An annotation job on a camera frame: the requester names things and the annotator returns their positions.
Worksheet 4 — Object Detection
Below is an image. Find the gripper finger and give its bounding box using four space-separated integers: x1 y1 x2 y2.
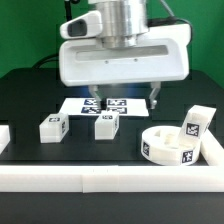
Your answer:
149 82 161 109
88 85 101 108

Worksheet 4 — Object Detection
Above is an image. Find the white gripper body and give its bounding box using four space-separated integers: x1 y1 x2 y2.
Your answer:
59 24 190 86

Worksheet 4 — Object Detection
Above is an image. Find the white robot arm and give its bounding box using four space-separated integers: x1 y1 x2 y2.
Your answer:
59 0 192 108

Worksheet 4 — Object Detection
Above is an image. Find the white marker sheet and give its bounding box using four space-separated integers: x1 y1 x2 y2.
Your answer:
59 98 149 117

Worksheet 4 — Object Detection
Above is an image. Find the white U-shaped fence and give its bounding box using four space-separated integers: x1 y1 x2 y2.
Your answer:
0 132 224 193

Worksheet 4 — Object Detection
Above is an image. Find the black cable bundle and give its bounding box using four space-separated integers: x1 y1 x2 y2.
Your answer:
32 53 61 69

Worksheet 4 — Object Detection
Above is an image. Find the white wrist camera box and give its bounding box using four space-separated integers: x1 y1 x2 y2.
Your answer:
60 10 103 40

